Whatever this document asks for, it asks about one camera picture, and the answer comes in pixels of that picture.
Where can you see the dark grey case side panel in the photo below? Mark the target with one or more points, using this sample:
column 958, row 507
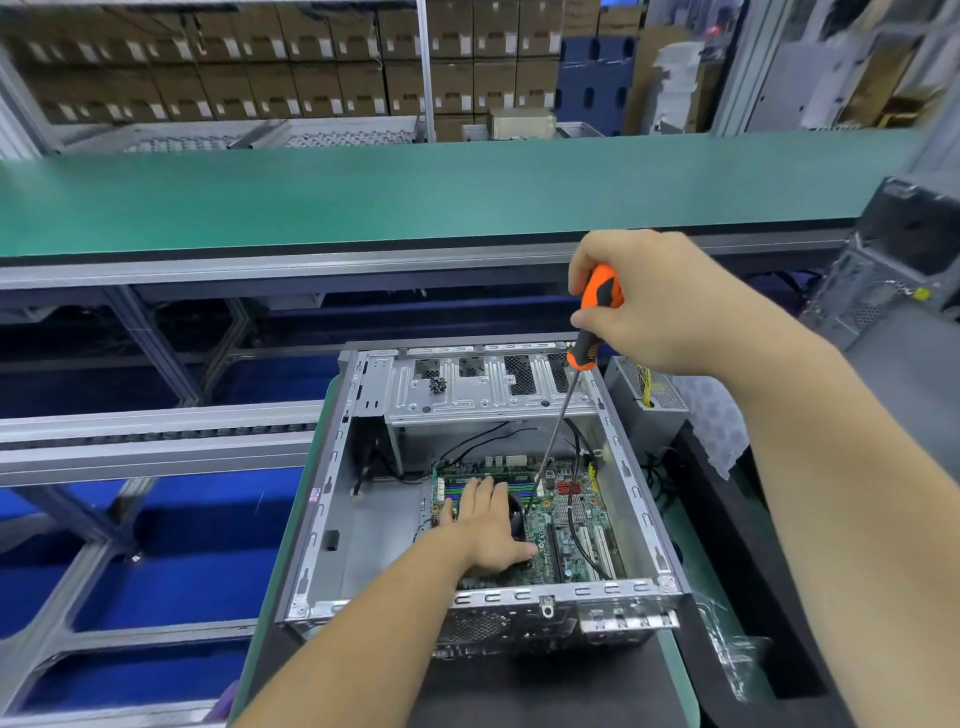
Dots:
column 923, row 390

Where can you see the person's right hand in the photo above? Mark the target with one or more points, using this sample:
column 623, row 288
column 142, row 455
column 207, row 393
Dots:
column 675, row 308

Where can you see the black and silver computer case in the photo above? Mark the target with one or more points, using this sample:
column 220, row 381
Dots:
column 360, row 510

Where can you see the green motherboard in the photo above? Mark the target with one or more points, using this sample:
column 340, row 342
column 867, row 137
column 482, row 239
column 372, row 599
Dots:
column 585, row 518

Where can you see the stack of cardboard boxes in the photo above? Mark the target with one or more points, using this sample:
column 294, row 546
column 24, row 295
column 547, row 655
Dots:
column 300, row 68

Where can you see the grey power supply unit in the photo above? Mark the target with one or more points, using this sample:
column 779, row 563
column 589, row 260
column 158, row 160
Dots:
column 653, row 393

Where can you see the green conveyor belt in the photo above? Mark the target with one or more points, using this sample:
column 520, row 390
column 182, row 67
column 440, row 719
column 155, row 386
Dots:
column 375, row 188

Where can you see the white bubble wrap bag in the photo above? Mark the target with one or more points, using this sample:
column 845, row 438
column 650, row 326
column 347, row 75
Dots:
column 720, row 420

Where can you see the person's left hand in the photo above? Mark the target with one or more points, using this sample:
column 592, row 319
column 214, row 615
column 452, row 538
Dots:
column 488, row 525

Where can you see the small purple object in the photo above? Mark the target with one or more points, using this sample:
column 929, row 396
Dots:
column 225, row 705

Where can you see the aluminium roller conveyor rail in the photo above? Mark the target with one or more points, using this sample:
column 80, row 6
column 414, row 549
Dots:
column 150, row 443

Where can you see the green RAM stick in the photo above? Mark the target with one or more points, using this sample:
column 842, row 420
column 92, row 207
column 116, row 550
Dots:
column 480, row 480

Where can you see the grey computer tower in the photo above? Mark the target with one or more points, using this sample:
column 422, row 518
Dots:
column 893, row 255

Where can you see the person's left forearm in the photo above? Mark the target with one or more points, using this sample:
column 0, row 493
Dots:
column 360, row 645

